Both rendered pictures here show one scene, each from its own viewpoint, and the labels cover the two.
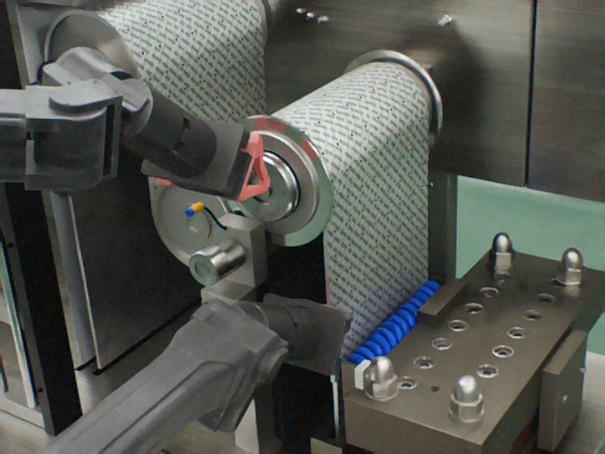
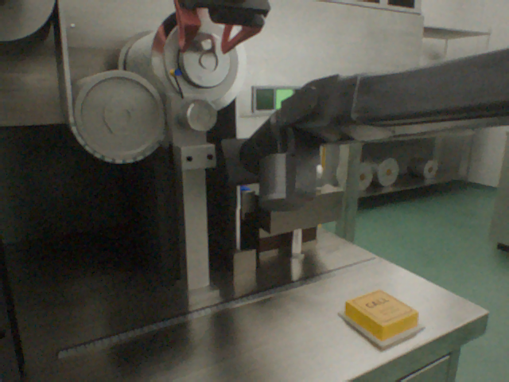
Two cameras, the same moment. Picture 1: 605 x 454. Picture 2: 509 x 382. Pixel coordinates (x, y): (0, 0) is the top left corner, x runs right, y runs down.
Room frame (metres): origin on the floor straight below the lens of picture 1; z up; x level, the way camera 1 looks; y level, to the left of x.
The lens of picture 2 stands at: (0.63, 0.51, 1.21)
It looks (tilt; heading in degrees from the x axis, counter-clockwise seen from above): 15 degrees down; 297
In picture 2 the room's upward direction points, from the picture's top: straight up
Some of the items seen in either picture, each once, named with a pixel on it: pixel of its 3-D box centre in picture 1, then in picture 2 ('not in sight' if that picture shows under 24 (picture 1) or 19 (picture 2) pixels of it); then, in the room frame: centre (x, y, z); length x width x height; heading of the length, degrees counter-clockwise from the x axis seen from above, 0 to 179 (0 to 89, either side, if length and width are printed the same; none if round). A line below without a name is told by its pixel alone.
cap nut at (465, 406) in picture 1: (466, 394); (316, 175); (0.83, -0.16, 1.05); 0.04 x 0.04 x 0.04
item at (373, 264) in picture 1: (381, 267); (211, 146); (1.02, -0.09, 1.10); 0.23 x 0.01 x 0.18; 145
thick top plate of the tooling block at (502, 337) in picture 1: (487, 349); (254, 186); (0.99, -0.21, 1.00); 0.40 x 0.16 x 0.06; 145
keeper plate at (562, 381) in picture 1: (564, 389); not in sight; (0.95, -0.30, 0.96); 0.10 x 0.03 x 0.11; 145
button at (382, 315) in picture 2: not in sight; (380, 313); (0.67, 0.03, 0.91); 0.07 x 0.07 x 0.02; 55
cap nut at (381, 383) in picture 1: (381, 374); not in sight; (0.88, -0.08, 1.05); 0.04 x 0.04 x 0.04
